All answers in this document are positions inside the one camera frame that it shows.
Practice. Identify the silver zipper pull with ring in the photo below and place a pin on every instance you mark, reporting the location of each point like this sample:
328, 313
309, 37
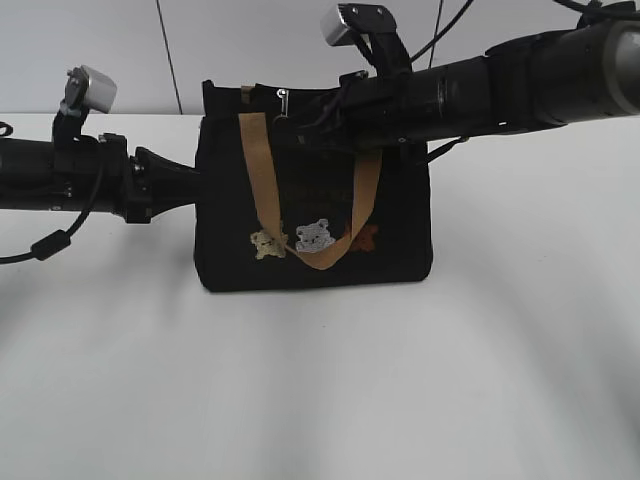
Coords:
283, 95

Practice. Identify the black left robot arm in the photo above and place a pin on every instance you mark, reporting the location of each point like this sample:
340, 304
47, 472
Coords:
101, 172

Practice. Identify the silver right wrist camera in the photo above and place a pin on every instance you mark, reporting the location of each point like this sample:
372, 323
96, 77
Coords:
345, 20

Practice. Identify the black canvas tote bag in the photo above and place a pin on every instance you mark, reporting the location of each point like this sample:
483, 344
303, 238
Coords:
275, 218

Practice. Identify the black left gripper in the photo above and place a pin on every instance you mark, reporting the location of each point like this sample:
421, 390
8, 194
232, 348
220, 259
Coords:
141, 185

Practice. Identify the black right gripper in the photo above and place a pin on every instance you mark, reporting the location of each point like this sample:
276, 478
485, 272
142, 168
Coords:
359, 114

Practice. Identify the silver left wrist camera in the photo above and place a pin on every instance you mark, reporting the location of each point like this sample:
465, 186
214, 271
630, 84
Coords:
87, 89

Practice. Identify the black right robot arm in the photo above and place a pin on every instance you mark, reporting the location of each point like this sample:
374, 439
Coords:
537, 82

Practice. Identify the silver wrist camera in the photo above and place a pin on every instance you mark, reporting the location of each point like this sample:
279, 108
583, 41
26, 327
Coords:
87, 89
345, 20

